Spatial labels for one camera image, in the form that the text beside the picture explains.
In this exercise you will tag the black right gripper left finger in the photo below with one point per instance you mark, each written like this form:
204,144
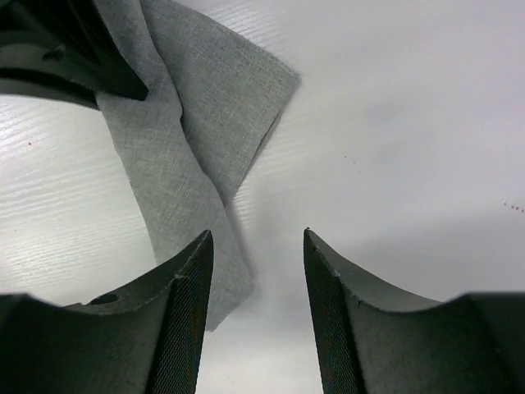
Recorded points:
143,337

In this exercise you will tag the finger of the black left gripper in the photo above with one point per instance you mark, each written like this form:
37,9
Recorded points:
64,43
68,94

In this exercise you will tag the grey cloth napkin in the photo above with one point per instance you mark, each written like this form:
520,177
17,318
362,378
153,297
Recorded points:
213,99

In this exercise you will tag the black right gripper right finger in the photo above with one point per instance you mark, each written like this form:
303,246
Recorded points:
374,337

